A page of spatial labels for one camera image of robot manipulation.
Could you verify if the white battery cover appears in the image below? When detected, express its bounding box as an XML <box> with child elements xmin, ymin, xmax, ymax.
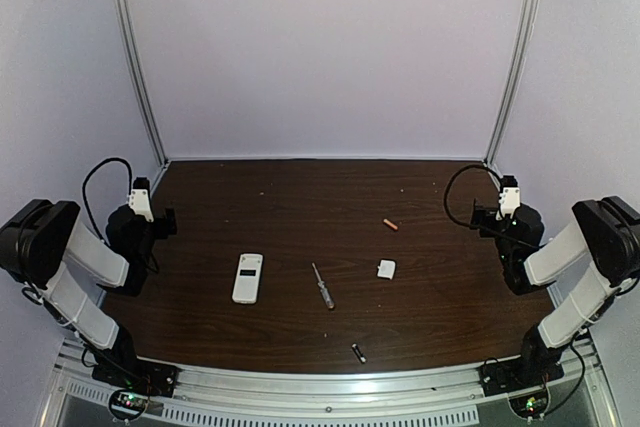
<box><xmin>377</xmin><ymin>259</ymin><xmax>396</xmax><ymax>280</ymax></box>

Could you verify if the white red remote control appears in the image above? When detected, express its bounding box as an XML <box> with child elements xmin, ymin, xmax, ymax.
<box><xmin>231</xmin><ymin>253</ymin><xmax>264</xmax><ymax>305</ymax></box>

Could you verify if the left camera cable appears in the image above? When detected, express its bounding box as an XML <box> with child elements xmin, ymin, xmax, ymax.
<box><xmin>81</xmin><ymin>157</ymin><xmax>134</xmax><ymax>243</ymax></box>

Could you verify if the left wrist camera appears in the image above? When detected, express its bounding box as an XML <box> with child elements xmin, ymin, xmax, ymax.
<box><xmin>127</xmin><ymin>177</ymin><xmax>154</xmax><ymax>223</ymax></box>

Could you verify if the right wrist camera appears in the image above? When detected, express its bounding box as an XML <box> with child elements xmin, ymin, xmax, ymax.
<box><xmin>496</xmin><ymin>175</ymin><xmax>521</xmax><ymax>221</ymax></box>

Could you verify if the orange battery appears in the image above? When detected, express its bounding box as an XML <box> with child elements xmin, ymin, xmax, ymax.
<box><xmin>382</xmin><ymin>219</ymin><xmax>399</xmax><ymax>232</ymax></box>

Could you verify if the right camera cable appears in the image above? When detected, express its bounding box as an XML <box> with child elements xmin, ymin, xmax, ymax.
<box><xmin>443</xmin><ymin>163</ymin><xmax>539</xmax><ymax>251</ymax></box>

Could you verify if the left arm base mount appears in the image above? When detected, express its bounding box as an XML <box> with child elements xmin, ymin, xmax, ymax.
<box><xmin>91</xmin><ymin>359</ymin><xmax>179</xmax><ymax>423</ymax></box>

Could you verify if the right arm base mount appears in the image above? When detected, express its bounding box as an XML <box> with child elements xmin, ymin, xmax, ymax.
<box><xmin>477</xmin><ymin>357</ymin><xmax>564</xmax><ymax>422</ymax></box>

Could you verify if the aluminium frame post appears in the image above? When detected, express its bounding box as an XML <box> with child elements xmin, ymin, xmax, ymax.
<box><xmin>114</xmin><ymin>0</ymin><xmax>168</xmax><ymax>167</ymax></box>
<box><xmin>484</xmin><ymin>0</ymin><xmax>540</xmax><ymax>167</ymax></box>

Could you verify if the front aluminium rail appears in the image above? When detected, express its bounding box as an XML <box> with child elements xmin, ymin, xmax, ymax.
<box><xmin>35</xmin><ymin>339</ymin><xmax>621</xmax><ymax>426</ymax></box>

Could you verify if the right aluminium frame post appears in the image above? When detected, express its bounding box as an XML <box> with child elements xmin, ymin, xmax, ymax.
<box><xmin>484</xmin><ymin>0</ymin><xmax>540</xmax><ymax>167</ymax></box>

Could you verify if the clear handle screwdriver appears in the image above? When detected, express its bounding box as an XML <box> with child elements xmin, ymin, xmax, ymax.
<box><xmin>311</xmin><ymin>262</ymin><xmax>335</xmax><ymax>311</ymax></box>

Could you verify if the left aluminium frame post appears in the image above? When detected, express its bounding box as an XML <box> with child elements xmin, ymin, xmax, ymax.
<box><xmin>114</xmin><ymin>0</ymin><xmax>168</xmax><ymax>167</ymax></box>

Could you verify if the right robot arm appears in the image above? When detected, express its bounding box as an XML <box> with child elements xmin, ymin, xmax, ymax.
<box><xmin>470</xmin><ymin>196</ymin><xmax>639</xmax><ymax>381</ymax></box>

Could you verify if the camera cable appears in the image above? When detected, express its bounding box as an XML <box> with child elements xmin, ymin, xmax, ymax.
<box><xmin>81</xmin><ymin>157</ymin><xmax>134</xmax><ymax>243</ymax></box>
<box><xmin>443</xmin><ymin>163</ymin><xmax>539</xmax><ymax>251</ymax></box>

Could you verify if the black battery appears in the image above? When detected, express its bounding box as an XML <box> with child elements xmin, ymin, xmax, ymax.
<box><xmin>351</xmin><ymin>343</ymin><xmax>367</xmax><ymax>364</ymax></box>

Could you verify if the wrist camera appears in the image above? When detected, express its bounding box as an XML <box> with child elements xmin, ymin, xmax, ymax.
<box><xmin>496</xmin><ymin>175</ymin><xmax>521</xmax><ymax>221</ymax></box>
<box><xmin>127</xmin><ymin>177</ymin><xmax>154</xmax><ymax>223</ymax></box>

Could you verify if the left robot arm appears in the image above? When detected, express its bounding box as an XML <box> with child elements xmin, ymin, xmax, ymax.
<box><xmin>1</xmin><ymin>198</ymin><xmax>177</xmax><ymax>367</ymax></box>

